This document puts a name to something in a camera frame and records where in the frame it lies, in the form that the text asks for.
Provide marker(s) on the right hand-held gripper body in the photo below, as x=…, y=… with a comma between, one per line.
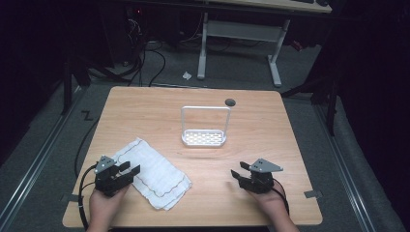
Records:
x=259, y=179

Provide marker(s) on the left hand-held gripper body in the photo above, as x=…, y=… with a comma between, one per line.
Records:
x=104, y=179

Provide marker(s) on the white towel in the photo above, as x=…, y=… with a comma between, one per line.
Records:
x=154, y=175

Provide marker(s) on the white towel rack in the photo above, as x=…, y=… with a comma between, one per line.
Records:
x=203, y=129

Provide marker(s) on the black round table grommet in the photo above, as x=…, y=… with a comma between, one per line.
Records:
x=230, y=102

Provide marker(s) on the black metal stand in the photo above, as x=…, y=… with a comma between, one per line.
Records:
x=322, y=90
x=67, y=83

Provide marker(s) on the crumpled white paper scrap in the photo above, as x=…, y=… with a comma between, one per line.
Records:
x=186, y=75

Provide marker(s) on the white-legged desk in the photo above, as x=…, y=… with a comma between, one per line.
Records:
x=241, y=32

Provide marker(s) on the metal floor rail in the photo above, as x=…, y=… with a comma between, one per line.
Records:
x=345, y=167
x=35, y=164

